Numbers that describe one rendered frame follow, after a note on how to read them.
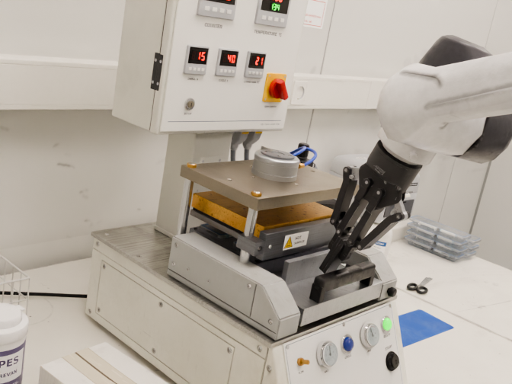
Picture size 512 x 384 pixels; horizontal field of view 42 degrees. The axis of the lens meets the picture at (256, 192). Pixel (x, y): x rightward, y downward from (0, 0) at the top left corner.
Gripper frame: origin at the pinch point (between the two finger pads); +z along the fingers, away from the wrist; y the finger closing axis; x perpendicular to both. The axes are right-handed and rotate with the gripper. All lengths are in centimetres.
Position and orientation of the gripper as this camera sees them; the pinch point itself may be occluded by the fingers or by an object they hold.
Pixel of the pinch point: (337, 254)
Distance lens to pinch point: 108.1
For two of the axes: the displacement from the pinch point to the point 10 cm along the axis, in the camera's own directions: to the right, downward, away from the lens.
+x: 6.8, -0.8, 7.3
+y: 6.1, 6.2, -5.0
